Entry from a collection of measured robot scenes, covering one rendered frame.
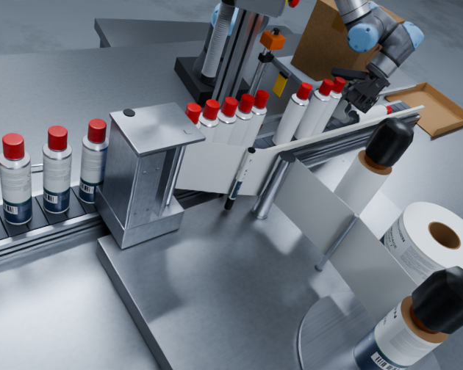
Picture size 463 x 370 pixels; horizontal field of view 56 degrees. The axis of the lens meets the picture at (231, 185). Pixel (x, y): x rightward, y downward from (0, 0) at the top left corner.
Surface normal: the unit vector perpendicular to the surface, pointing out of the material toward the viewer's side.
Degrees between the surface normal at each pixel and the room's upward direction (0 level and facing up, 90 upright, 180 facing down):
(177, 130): 0
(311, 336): 0
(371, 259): 90
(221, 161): 90
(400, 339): 90
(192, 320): 0
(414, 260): 90
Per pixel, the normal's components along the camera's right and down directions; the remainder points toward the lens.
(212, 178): 0.13, 0.72
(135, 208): 0.57, 0.68
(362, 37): -0.47, 0.53
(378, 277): -0.83, 0.18
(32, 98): 0.28, -0.69
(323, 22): -0.65, 0.38
